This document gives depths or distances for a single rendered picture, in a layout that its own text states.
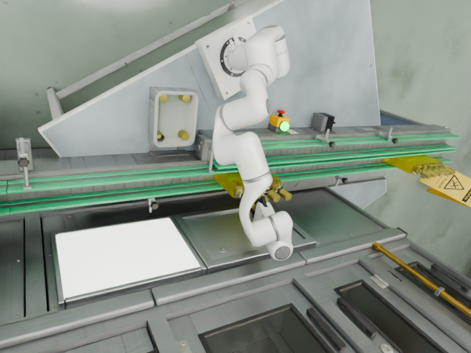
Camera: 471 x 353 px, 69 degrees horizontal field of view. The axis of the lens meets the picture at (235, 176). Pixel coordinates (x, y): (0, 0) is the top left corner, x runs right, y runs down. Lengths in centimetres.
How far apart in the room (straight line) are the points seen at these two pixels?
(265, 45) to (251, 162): 37
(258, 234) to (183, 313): 31
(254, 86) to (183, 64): 53
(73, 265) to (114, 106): 61
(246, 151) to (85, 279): 59
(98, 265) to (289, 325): 60
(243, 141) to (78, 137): 72
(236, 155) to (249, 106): 14
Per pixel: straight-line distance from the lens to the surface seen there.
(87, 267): 116
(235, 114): 100
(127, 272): 113
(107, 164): 138
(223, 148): 96
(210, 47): 144
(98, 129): 144
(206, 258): 119
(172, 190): 140
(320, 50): 182
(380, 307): 130
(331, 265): 135
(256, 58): 112
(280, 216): 102
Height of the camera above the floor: 210
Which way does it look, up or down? 51 degrees down
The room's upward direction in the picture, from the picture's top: 131 degrees clockwise
